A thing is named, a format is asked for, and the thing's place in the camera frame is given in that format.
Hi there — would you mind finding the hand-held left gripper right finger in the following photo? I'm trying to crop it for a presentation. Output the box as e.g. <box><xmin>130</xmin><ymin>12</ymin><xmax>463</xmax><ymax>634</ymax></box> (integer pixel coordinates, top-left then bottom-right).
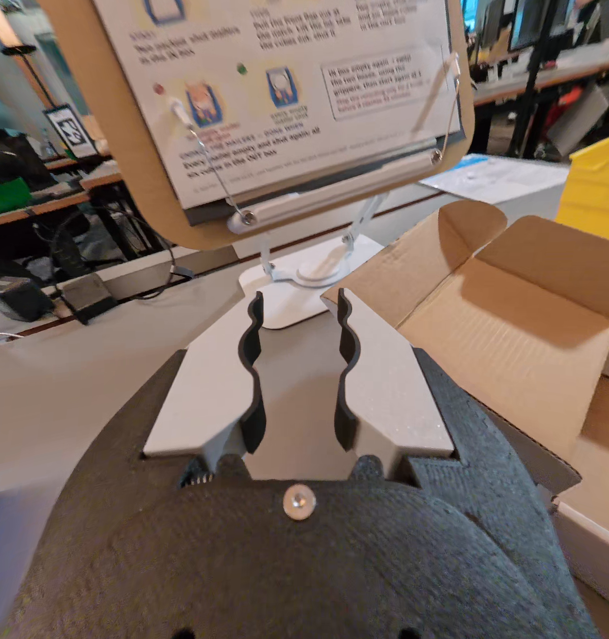
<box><xmin>333</xmin><ymin>288</ymin><xmax>455</xmax><ymax>480</ymax></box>

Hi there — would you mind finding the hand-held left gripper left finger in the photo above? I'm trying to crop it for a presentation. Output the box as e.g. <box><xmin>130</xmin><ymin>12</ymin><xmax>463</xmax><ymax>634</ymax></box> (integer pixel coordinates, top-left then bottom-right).
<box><xmin>143</xmin><ymin>291</ymin><xmax>267</xmax><ymax>471</ymax></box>

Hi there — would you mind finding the white cardboard mailer box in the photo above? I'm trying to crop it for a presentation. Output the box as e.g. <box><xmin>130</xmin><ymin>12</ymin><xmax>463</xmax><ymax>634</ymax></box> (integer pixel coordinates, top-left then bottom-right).
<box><xmin>320</xmin><ymin>200</ymin><xmax>609</xmax><ymax>600</ymax></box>

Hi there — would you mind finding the yellow plastic bin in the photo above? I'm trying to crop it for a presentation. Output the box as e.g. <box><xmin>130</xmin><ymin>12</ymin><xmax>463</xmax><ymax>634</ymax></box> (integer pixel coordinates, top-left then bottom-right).
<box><xmin>555</xmin><ymin>131</ymin><xmax>609</xmax><ymax>246</ymax></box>

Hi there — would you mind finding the black electronic device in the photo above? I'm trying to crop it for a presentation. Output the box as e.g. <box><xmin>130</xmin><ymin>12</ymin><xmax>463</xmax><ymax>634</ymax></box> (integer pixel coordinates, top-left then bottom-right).
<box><xmin>0</xmin><ymin>276</ymin><xmax>54</xmax><ymax>323</ymax></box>
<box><xmin>59</xmin><ymin>271</ymin><xmax>119</xmax><ymax>326</ymax></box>

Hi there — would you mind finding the white instruction sheet stand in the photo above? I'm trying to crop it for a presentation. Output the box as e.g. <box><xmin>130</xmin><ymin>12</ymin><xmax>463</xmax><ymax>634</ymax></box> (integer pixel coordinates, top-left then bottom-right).
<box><xmin>37</xmin><ymin>0</ymin><xmax>478</xmax><ymax>251</ymax></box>

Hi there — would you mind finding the white and blue leaflet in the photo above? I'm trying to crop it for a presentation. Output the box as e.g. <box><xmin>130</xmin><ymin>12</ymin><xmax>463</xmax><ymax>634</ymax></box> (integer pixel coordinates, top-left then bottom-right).
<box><xmin>419</xmin><ymin>154</ymin><xmax>570</xmax><ymax>206</ymax></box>

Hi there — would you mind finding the green plastic bin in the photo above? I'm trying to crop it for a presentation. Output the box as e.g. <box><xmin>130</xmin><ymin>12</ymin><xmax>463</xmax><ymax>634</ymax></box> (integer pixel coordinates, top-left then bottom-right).
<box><xmin>0</xmin><ymin>177</ymin><xmax>34</xmax><ymax>216</ymax></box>

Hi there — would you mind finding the black and white marker tag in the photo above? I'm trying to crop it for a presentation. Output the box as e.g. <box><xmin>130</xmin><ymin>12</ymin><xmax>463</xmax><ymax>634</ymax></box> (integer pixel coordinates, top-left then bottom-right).
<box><xmin>43</xmin><ymin>103</ymin><xmax>98</xmax><ymax>160</ymax></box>

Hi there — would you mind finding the brown wooden table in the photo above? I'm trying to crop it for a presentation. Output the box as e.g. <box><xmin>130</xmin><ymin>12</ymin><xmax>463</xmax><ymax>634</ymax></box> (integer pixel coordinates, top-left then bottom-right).
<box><xmin>471</xmin><ymin>37</ymin><xmax>609</xmax><ymax>109</ymax></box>

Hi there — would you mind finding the black cable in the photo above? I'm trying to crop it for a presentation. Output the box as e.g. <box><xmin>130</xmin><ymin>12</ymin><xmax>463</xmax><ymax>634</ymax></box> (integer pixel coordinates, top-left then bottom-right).
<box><xmin>32</xmin><ymin>210</ymin><xmax>196</xmax><ymax>301</ymax></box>

